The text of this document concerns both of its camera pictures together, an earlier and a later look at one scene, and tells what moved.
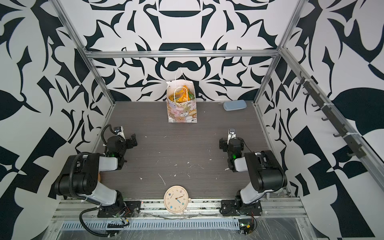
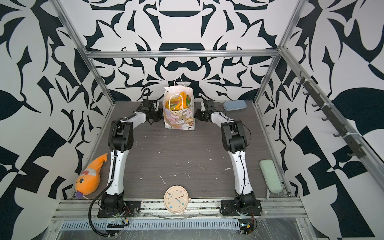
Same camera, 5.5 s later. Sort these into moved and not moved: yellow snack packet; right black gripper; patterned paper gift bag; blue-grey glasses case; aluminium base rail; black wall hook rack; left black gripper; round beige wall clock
Moved: left black gripper; yellow snack packet; patterned paper gift bag; right black gripper
Not moved: round beige wall clock; black wall hook rack; aluminium base rail; blue-grey glasses case
